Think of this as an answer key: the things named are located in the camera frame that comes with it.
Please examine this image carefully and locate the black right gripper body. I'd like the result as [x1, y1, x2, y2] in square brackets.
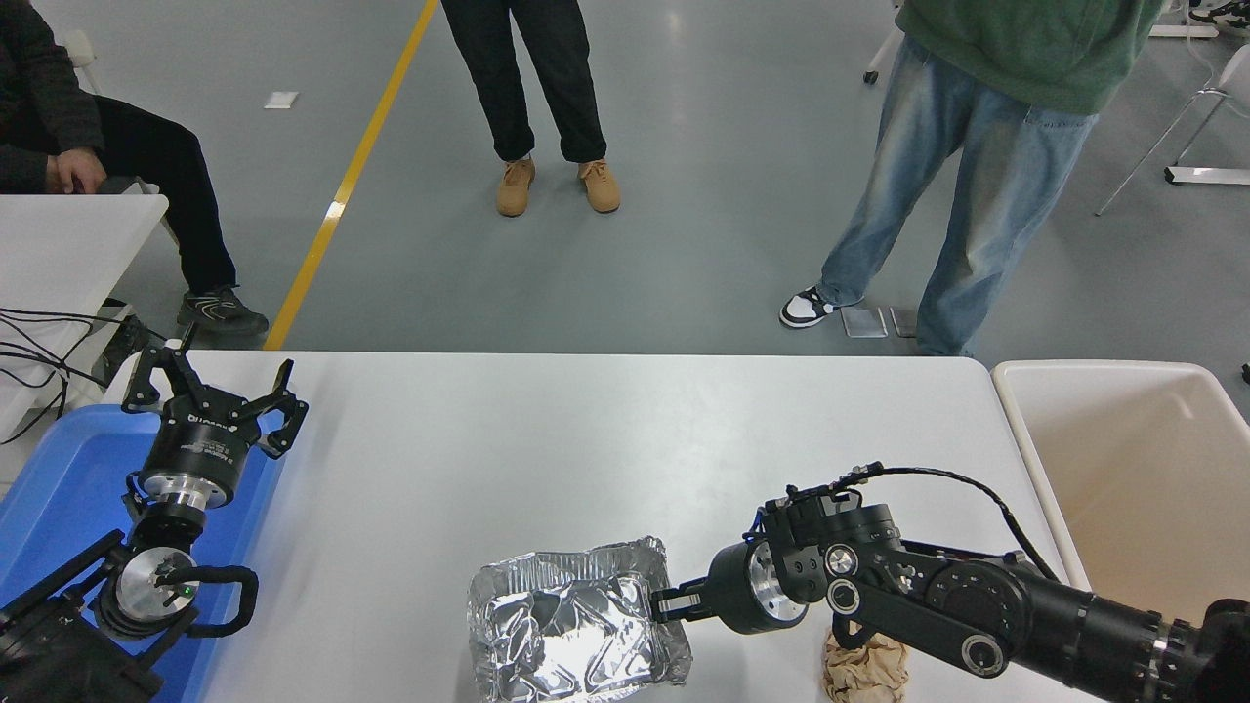
[705, 540, 772, 636]

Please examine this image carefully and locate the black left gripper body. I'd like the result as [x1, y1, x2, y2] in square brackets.
[144, 410, 259, 489]

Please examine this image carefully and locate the foil tray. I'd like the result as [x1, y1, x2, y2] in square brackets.
[467, 535, 694, 703]

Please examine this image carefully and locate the person's right hand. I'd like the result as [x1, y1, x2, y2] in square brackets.
[46, 149, 106, 194]

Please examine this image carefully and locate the blue plastic tray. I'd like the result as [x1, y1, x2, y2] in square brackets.
[0, 403, 287, 703]

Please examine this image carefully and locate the crumpled tan paper ball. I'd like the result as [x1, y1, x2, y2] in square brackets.
[822, 630, 911, 703]

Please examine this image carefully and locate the white side table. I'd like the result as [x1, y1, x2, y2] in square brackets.
[0, 193, 171, 440]

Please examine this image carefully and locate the person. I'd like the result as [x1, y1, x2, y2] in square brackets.
[0, 0, 271, 382]
[439, 0, 622, 217]
[779, 0, 1168, 357]

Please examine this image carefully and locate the grey wheeled office chair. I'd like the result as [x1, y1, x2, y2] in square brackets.
[61, 27, 162, 196]

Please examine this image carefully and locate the large pale plastic bin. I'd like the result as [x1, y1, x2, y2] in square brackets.
[991, 359, 1250, 626]

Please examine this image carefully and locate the white wheeled chair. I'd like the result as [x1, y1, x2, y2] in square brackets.
[863, 20, 904, 85]

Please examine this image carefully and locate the black cable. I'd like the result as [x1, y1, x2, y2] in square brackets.
[0, 342, 110, 390]
[0, 309, 182, 343]
[0, 376, 71, 447]

